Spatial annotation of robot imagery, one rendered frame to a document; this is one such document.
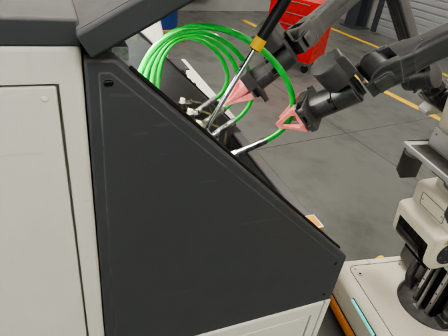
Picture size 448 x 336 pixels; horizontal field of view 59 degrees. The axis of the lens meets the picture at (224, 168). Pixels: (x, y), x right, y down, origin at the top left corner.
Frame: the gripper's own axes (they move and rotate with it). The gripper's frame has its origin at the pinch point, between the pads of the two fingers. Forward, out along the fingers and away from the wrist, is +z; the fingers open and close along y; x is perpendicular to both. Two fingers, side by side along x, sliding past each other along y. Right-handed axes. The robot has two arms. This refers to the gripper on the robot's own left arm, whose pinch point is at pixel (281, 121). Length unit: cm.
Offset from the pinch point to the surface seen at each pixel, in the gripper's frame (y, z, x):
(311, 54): -389, 153, 111
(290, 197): -3.3, 14.8, 25.1
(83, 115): 42, -2, -32
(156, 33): -24, 33, -32
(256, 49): 22.5, -18.0, -23.1
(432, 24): -668, 65, 252
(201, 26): 3.7, 0.1, -28.8
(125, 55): 30.9, -4.3, -34.3
